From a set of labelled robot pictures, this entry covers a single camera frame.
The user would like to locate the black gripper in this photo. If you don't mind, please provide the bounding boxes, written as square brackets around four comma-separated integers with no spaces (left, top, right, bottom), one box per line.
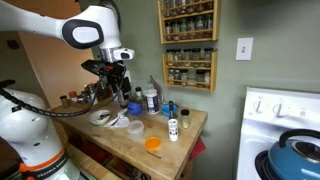
[81,60,131,101]

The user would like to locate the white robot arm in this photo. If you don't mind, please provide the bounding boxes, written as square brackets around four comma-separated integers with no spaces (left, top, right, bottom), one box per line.
[0,0,135,180]

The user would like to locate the clear lunch box with lid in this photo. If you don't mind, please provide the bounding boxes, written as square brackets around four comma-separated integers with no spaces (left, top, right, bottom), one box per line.
[106,109,129,128]

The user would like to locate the black-capped bottle behind container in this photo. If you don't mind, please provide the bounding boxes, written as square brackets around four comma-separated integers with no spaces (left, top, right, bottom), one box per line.
[135,87,144,103]

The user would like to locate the blue plastic container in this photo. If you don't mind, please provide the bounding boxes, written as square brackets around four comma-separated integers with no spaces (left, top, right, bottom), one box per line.
[128,101,143,116]

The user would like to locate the large white labelled jar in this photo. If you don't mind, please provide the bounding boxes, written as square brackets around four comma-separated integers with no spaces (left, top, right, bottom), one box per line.
[145,89,159,114]

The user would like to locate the white bowl with utensil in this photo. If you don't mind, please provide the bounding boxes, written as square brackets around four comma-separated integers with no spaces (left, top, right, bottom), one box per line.
[89,110,111,125]

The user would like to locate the blue bowl right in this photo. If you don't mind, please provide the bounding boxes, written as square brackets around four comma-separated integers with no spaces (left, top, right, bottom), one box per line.
[162,104,178,117]

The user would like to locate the small jar orange lid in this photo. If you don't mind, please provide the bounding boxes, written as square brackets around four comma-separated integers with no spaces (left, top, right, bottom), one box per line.
[69,91,78,102]

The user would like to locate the dark slim bottle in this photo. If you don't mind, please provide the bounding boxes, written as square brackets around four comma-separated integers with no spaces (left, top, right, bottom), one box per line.
[169,101,174,119]

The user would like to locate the wooden butcher block table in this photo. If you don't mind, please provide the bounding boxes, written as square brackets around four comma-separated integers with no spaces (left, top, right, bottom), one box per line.
[55,102,208,180]

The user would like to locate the small jar brown lid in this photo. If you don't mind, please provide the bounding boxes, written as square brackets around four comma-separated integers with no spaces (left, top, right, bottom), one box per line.
[60,95,70,108]

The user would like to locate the white cylindrical shaker bottle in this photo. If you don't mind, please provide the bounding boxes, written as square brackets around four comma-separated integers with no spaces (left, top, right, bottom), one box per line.
[168,119,179,142]

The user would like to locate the orange plastic lid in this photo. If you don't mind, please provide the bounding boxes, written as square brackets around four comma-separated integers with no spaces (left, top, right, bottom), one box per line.
[145,137,161,151]

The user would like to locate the glass spice jar black lid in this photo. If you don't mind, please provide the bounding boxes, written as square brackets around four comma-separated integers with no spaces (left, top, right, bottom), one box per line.
[180,109,190,129]

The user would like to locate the lower wooden spice rack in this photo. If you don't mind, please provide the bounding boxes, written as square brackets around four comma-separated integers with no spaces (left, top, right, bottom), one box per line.
[162,48,218,93]

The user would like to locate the wooden spice rack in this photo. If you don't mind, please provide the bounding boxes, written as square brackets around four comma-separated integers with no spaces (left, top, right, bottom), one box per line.
[162,48,218,93]
[158,0,220,44]

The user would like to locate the upper wooden spice rack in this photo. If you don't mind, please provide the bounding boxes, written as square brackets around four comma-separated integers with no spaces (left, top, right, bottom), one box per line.
[158,0,220,44]

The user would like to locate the red cloth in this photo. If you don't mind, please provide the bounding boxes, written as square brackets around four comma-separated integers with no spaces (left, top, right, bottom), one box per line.
[189,138,206,160]

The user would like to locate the white stove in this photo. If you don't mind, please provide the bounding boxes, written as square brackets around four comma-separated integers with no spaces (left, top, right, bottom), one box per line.
[236,87,320,180]

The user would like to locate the blue kettle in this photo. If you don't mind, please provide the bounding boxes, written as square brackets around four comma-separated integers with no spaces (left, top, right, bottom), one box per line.
[255,129,320,180]

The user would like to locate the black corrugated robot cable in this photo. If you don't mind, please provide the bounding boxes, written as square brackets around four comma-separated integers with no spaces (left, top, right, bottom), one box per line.
[0,74,105,118]

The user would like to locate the white wall light switch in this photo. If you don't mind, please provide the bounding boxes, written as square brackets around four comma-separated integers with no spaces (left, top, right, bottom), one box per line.
[236,37,254,61]

